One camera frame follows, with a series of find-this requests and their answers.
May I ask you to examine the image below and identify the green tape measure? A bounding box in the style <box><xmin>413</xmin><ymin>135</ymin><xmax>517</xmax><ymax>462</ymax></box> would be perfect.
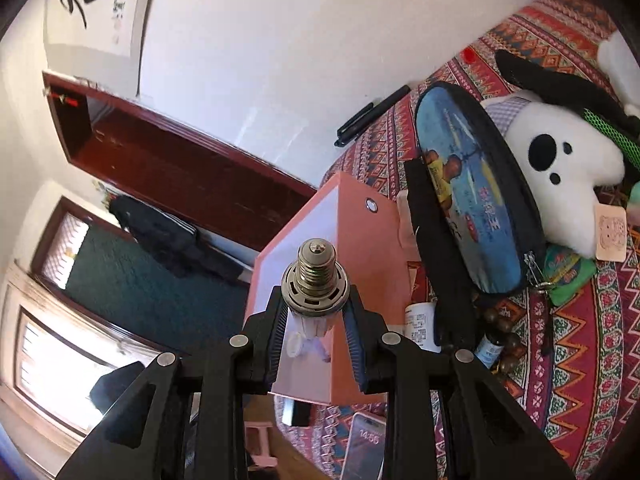
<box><xmin>542</xmin><ymin>244</ymin><xmax>598</xmax><ymax>307</ymax></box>

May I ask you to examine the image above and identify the patterned red woven blanket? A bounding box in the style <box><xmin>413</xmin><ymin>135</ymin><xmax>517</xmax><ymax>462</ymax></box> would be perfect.
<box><xmin>277</xmin><ymin>0</ymin><xmax>640</xmax><ymax>480</ymax></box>

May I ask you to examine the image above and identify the small dark glass bottle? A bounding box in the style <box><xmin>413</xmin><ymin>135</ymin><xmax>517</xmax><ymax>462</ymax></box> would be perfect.
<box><xmin>472</xmin><ymin>331</ymin><xmax>507</xmax><ymax>371</ymax></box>

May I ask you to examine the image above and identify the brown wooden bead bracelet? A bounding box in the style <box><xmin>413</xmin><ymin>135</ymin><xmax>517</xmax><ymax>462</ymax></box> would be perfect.
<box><xmin>475</xmin><ymin>305</ymin><xmax>523</xmax><ymax>376</ymax></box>

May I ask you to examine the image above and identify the green mesh strap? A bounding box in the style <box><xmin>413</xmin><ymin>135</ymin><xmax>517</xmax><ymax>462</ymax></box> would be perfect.
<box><xmin>584</xmin><ymin>107</ymin><xmax>638</xmax><ymax>161</ymax></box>

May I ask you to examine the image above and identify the white plush dog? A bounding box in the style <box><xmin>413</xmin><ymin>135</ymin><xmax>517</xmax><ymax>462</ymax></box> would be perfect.
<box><xmin>481</xmin><ymin>49</ymin><xmax>640</xmax><ymax>261</ymax></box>

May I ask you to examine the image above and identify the calligraphy wall scroll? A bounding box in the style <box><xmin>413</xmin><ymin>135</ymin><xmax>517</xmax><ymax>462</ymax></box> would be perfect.
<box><xmin>44</xmin><ymin>0</ymin><xmax>163</xmax><ymax>60</ymax></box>

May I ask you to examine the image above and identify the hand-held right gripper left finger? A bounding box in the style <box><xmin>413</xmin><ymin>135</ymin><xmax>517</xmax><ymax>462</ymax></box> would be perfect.
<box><xmin>55</xmin><ymin>285</ymin><xmax>291</xmax><ymax>480</ymax></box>

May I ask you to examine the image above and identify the pink stool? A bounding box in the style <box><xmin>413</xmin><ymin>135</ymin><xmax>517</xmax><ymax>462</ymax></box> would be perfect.
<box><xmin>245</xmin><ymin>421</ymin><xmax>279</xmax><ymax>468</ymax></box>

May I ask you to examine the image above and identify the smartphone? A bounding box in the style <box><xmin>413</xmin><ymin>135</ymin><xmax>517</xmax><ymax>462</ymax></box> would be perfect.
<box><xmin>339</xmin><ymin>411</ymin><xmax>387</xmax><ymax>480</ymax></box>

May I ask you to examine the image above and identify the screw-base light bulb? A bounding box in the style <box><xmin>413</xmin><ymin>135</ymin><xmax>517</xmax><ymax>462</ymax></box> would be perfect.
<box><xmin>280</xmin><ymin>238</ymin><xmax>349</xmax><ymax>340</ymax></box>

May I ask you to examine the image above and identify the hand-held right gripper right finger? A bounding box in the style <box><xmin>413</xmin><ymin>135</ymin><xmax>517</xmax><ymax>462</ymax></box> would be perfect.
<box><xmin>342</xmin><ymin>285</ymin><xmax>576</xmax><ymax>480</ymax></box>

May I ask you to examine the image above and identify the pink cardboard box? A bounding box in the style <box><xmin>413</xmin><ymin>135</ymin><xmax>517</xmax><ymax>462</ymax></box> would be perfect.
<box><xmin>242</xmin><ymin>171</ymin><xmax>423</xmax><ymax>407</ymax></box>

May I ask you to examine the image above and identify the black marker pen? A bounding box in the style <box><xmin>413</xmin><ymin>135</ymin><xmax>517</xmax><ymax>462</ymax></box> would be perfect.
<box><xmin>334</xmin><ymin>102</ymin><xmax>376</xmax><ymax>144</ymax></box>
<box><xmin>336</xmin><ymin>85</ymin><xmax>412</xmax><ymax>147</ymax></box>

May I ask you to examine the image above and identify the dark hanging jacket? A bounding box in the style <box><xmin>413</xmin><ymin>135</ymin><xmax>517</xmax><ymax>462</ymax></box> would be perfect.
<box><xmin>107</xmin><ymin>195</ymin><xmax>251</xmax><ymax>283</ymax></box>

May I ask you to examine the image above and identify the white medicine bottle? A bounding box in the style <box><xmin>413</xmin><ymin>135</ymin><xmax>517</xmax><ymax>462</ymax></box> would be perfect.
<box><xmin>404</xmin><ymin>302</ymin><xmax>443</xmax><ymax>354</ymax></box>

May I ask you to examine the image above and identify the dark red wooden door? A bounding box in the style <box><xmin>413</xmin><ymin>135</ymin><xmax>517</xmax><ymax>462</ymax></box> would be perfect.
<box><xmin>42</xmin><ymin>71</ymin><xmax>319</xmax><ymax>253</ymax></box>

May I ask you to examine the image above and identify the wooden window frame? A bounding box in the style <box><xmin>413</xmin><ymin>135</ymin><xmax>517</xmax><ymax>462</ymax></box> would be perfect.
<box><xmin>0</xmin><ymin>260</ymin><xmax>173</xmax><ymax>463</ymax></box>

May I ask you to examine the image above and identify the blue printed paddle case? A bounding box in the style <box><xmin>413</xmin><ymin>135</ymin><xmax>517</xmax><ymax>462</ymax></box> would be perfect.
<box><xmin>414</xmin><ymin>81</ymin><xmax>548</xmax><ymax>297</ymax></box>

